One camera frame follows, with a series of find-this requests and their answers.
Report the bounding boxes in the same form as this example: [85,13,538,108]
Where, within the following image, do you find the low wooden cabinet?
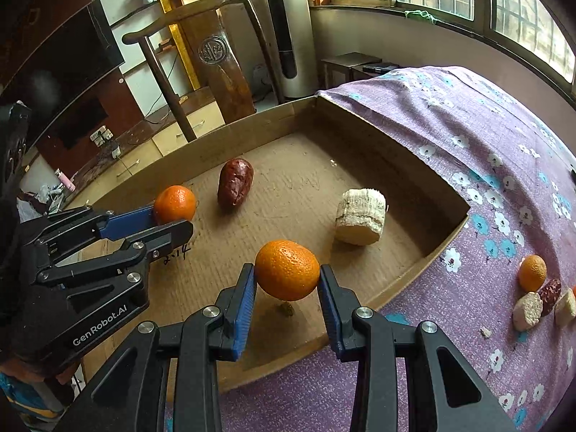
[63,85,235,190]

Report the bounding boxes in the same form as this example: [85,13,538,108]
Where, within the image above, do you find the orange mandarin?
[255,239,321,302]
[518,255,548,292]
[153,185,198,225]

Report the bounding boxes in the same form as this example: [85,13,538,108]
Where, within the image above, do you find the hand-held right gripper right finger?
[319,264,518,432]

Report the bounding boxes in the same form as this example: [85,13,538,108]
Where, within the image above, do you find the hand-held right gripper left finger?
[54,263,258,432]

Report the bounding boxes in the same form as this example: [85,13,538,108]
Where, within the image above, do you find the white tower air conditioner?
[257,0,318,102]

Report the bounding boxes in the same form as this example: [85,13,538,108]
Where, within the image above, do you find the pink bottle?
[54,168,76,192]

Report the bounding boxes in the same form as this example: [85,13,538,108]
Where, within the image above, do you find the dark wooden chair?
[122,0,289,142]

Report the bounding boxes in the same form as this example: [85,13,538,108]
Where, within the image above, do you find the black flat television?
[0,0,126,113]

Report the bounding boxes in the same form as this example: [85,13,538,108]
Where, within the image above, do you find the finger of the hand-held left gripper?
[33,219,195,285]
[20,204,158,257]

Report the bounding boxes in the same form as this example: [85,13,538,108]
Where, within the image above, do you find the small pale sugarcane piece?
[554,289,576,328]
[512,292,543,332]

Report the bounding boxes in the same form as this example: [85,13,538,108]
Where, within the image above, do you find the dark wooden side table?
[320,52,383,91]

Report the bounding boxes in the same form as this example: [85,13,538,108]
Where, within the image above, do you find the blue orange patterned clothing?
[0,371,66,419]

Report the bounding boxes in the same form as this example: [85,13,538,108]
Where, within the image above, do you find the shallow cardboard box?
[58,94,471,392]

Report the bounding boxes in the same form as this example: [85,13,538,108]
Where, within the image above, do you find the red date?
[217,157,255,209]
[537,278,562,317]

